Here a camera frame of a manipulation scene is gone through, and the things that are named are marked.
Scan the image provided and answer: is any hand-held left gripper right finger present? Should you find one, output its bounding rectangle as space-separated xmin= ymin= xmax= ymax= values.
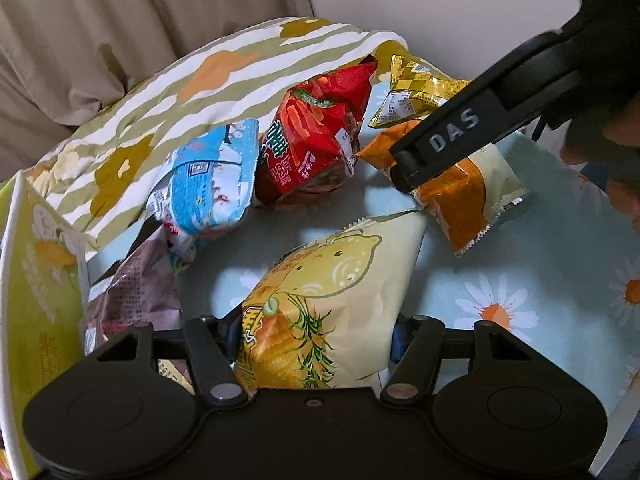
xmin=380 ymin=315 xmax=536 ymax=407

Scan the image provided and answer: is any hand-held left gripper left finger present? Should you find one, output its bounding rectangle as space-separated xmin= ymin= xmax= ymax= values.
xmin=85 ymin=310 xmax=249 ymax=408

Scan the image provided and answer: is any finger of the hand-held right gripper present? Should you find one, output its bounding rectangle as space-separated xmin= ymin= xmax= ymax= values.
xmin=389 ymin=71 xmax=521 ymax=194

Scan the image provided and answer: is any orange snack packet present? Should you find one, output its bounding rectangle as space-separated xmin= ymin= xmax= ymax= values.
xmin=357 ymin=120 xmax=531 ymax=257

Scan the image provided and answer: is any yellow corn print snack packet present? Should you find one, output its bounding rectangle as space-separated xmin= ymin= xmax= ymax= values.
xmin=234 ymin=210 xmax=429 ymax=394

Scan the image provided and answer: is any yellow-green paper bag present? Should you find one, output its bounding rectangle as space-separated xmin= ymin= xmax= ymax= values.
xmin=0 ymin=170 xmax=92 ymax=480

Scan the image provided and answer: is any person's right hand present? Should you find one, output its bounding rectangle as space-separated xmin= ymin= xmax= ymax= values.
xmin=560 ymin=105 xmax=640 ymax=233

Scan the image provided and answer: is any gold checkered snack packet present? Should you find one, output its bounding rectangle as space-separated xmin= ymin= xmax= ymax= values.
xmin=369 ymin=54 xmax=474 ymax=130

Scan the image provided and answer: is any dark purple snack packet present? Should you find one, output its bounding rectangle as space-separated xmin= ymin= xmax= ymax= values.
xmin=84 ymin=225 xmax=184 ymax=361

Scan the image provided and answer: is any light blue daisy sheet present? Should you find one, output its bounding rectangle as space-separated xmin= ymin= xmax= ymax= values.
xmin=90 ymin=125 xmax=640 ymax=461

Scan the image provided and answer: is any red snack packet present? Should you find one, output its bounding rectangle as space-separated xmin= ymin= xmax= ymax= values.
xmin=255 ymin=57 xmax=379 ymax=202

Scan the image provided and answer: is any blue white snack packet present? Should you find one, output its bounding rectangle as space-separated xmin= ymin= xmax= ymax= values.
xmin=147 ymin=117 xmax=262 ymax=261

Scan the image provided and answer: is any striped olive white pillow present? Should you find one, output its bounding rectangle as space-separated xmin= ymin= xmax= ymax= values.
xmin=25 ymin=17 xmax=417 ymax=261

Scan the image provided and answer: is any beige curtain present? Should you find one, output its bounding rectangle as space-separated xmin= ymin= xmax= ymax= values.
xmin=0 ymin=0 xmax=312 ymax=181

